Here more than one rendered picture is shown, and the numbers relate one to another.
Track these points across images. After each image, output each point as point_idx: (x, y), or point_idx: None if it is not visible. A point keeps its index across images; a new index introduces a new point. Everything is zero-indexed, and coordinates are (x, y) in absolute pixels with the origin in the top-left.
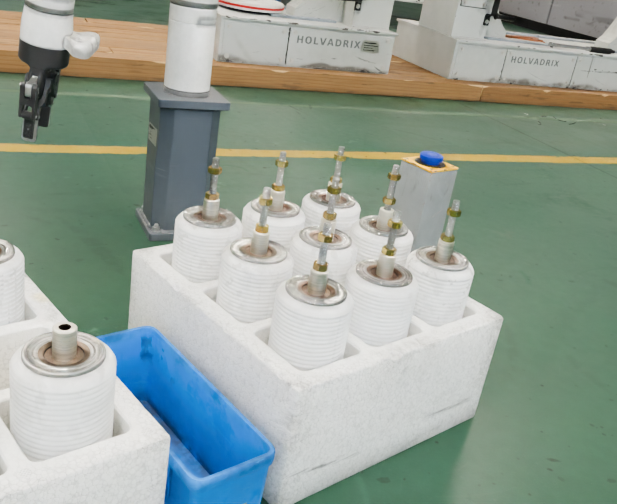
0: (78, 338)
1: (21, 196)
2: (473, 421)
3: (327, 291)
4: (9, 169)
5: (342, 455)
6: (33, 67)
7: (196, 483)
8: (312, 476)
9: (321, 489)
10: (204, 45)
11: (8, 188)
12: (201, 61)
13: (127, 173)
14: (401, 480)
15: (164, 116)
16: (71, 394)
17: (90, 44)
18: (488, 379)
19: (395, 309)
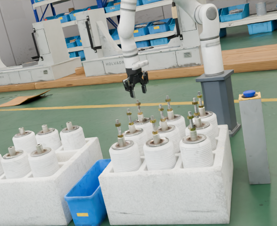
0: (47, 149)
1: (184, 119)
2: (226, 225)
3: (125, 145)
4: (194, 110)
5: (134, 212)
6: (127, 74)
7: (64, 197)
8: (121, 216)
9: (129, 224)
10: (211, 54)
11: (184, 117)
12: (211, 61)
13: (236, 110)
14: None
15: (201, 85)
16: (32, 161)
17: (138, 64)
18: (267, 213)
19: (150, 156)
